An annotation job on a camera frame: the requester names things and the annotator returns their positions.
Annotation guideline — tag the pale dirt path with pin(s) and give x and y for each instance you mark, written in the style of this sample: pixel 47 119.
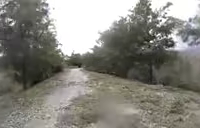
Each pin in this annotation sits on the pale dirt path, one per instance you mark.
pixel 66 91

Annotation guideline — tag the row of trees and bushes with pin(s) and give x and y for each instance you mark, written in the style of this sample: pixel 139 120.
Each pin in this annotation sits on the row of trees and bushes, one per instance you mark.
pixel 138 46
pixel 24 46

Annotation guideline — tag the patchy dry grass ground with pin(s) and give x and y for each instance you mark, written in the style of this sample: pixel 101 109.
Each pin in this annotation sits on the patchy dry grass ground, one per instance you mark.
pixel 144 103
pixel 18 106

